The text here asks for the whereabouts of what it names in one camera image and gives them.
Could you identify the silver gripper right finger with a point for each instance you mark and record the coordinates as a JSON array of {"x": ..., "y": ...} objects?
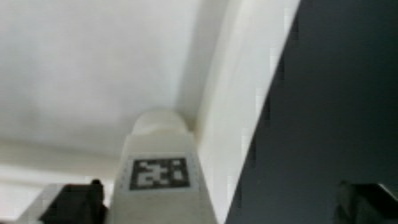
[{"x": 366, "y": 204}]

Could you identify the white leg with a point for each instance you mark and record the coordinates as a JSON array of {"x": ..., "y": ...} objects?
[{"x": 160, "y": 194}]

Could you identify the white square tabletop part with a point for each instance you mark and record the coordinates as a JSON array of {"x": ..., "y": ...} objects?
[{"x": 105, "y": 58}]

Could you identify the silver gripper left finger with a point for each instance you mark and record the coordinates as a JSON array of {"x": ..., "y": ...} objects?
[{"x": 68, "y": 204}]

